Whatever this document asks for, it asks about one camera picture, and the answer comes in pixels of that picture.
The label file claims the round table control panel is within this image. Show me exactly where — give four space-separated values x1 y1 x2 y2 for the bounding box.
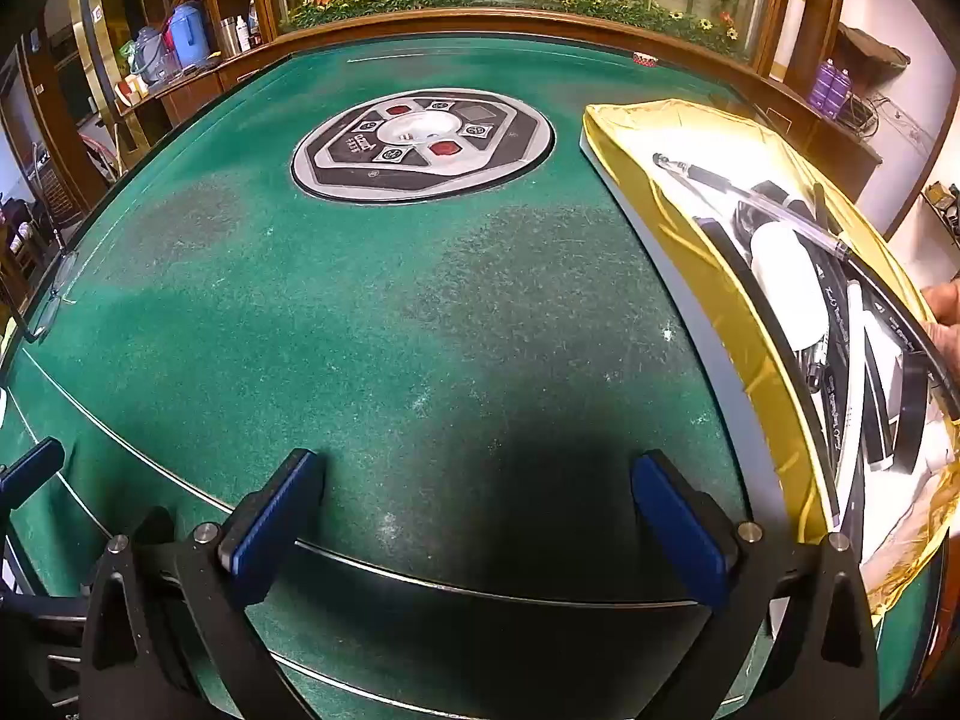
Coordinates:
290 90 556 203

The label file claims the wooden sideboard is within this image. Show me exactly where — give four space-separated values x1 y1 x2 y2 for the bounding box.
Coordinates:
116 52 292 151

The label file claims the clear black gel pen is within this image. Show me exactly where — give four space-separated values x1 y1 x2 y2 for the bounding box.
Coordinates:
652 154 854 262

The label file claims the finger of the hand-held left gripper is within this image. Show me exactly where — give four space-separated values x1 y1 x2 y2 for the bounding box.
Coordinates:
0 436 67 500

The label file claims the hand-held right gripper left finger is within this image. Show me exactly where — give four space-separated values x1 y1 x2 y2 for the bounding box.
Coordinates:
79 448 327 720

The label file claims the yellow-lined storage box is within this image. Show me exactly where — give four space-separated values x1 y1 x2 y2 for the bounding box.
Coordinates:
581 99 960 627

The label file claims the white pen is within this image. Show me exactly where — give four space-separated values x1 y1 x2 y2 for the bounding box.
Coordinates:
829 281 865 518

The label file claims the white plastic bottle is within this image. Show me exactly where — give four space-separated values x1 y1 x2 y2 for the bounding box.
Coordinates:
750 223 830 350

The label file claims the grey-blue kettle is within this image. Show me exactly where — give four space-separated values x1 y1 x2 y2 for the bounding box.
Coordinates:
135 26 172 83

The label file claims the blue thermos jug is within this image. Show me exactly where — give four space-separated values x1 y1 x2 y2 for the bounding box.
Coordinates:
169 4 212 68

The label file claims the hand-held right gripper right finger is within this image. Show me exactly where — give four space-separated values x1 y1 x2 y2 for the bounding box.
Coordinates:
630 450 882 720

